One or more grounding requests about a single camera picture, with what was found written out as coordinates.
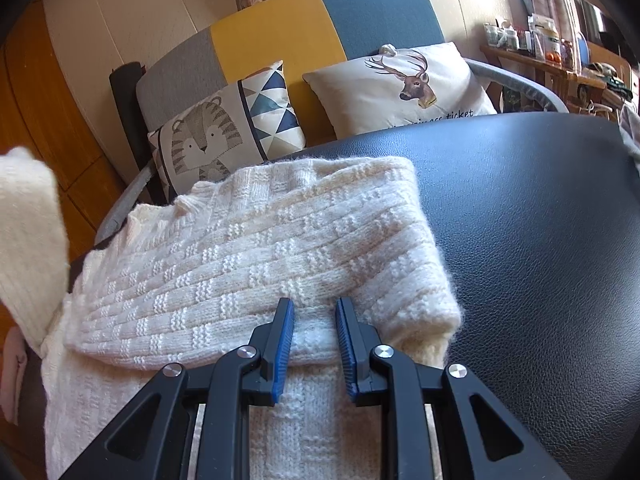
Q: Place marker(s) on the jar with orange contents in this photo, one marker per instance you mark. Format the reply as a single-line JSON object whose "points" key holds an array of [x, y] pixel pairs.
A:
{"points": [[553, 55]]}

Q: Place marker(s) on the grey yellow blue sofa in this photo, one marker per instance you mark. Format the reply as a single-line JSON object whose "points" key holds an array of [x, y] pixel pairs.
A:
{"points": [[265, 35]]}

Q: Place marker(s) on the black rolled mat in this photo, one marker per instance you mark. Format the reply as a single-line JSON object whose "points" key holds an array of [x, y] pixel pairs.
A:
{"points": [[125, 100]]}

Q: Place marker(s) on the pink cloth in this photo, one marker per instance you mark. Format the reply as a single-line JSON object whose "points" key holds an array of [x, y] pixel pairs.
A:
{"points": [[10, 365]]}

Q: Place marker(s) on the white plastic container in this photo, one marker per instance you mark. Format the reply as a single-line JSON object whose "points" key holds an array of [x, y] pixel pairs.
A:
{"points": [[542, 27]]}

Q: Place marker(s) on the tiger print pillow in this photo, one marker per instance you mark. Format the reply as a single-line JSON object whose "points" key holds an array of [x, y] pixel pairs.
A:
{"points": [[200, 140]]}

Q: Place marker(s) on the white knit sweater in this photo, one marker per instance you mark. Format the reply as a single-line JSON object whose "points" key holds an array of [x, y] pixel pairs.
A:
{"points": [[250, 260]]}

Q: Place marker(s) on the grey cloth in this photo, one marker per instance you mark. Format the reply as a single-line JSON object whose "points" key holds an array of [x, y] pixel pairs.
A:
{"points": [[631, 132]]}

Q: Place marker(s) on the glass jar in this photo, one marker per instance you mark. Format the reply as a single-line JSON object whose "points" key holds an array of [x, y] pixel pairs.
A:
{"points": [[511, 38], [494, 36]]}

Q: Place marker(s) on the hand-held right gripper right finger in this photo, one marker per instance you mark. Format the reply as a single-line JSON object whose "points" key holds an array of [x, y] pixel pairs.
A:
{"points": [[346, 350]]}

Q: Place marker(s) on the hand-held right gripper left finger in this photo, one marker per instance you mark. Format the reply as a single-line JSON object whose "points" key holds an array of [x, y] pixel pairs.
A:
{"points": [[282, 345]]}

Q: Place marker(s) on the wooden shelf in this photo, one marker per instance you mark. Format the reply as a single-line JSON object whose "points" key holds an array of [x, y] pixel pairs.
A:
{"points": [[550, 72]]}

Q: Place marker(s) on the deer print pillow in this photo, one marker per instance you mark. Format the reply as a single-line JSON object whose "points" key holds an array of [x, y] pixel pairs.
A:
{"points": [[390, 90]]}

